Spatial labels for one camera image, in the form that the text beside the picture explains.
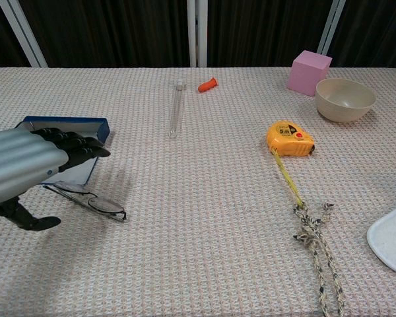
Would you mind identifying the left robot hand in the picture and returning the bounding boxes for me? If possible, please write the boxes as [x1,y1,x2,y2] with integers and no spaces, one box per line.
[0,127,112,231]

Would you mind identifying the blue box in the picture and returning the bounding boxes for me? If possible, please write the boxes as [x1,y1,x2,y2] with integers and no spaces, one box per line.
[18,116,111,186]

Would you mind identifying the thin metal eyeglasses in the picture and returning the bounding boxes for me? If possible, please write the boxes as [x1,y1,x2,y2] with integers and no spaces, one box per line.
[42,180,127,223]

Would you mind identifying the clear glass test tube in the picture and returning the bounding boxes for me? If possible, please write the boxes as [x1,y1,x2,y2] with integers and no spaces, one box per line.
[168,79,187,139]

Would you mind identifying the pink woven tablecloth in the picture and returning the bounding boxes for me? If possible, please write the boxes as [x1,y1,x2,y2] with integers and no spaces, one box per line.
[0,67,396,317]

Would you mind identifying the orange rubber finger cot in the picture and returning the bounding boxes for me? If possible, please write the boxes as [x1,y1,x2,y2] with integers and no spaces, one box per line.
[198,77,219,94]

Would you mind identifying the yellow tape measure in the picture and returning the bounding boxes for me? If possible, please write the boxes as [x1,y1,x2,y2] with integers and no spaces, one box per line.
[266,120,316,205]

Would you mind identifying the pink foam cube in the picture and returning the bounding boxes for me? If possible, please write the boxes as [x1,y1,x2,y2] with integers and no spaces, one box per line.
[286,50,333,97]

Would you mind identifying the beige bowl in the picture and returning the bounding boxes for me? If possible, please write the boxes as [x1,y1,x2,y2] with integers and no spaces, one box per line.
[315,78,378,123]

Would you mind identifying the white slipper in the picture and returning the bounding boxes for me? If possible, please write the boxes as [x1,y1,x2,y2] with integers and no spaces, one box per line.
[366,197,396,277]

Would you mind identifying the white frame post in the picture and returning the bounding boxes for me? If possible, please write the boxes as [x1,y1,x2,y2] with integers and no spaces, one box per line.
[186,0,208,68]
[0,0,49,68]
[316,0,347,55]

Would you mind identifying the braided beige black rope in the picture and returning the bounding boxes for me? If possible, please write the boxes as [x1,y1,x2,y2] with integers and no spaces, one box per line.
[292,201,347,317]

